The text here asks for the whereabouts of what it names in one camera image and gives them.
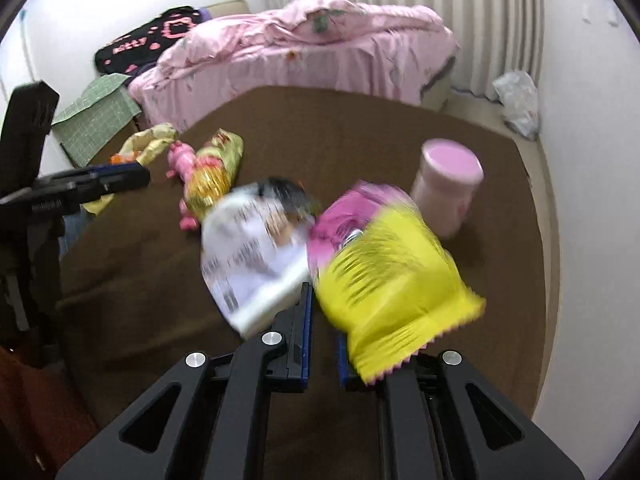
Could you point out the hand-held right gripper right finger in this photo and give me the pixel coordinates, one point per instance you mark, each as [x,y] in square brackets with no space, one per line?
[344,372]

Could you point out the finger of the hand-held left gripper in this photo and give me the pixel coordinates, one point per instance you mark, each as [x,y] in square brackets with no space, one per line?
[120,179]

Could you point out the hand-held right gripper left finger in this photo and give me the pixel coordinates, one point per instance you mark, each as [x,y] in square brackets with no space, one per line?
[306,330]

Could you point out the yellow plastic trash bag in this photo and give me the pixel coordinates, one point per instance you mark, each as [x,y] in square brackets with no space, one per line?
[150,142]

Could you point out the white printed snack packet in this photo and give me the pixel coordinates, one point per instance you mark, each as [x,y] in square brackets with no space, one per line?
[245,260]

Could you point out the yellow pink snack packet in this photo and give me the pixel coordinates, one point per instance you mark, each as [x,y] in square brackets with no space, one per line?
[390,285]

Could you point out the pink plush toy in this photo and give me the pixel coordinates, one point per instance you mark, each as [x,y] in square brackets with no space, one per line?
[181,157]

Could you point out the green checked cardboard box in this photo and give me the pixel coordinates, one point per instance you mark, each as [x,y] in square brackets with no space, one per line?
[95,110]

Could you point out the gold green snack packet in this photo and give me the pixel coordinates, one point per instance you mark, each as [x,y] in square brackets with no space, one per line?
[215,180]

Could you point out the black pillow pink print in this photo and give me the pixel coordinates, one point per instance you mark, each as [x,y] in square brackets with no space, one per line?
[140,50]

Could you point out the pink cup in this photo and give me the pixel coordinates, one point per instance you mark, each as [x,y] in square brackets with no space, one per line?
[445,195]

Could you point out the beige headboard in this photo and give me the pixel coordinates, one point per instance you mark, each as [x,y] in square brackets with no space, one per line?
[230,8]

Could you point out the pink floral duvet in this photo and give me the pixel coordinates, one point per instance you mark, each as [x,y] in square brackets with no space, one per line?
[300,25]

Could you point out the bed with pink sheet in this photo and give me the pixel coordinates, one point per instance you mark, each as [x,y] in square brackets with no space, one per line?
[350,70]

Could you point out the white plastic bag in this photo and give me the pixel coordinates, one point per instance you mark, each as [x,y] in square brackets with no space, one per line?
[517,105]

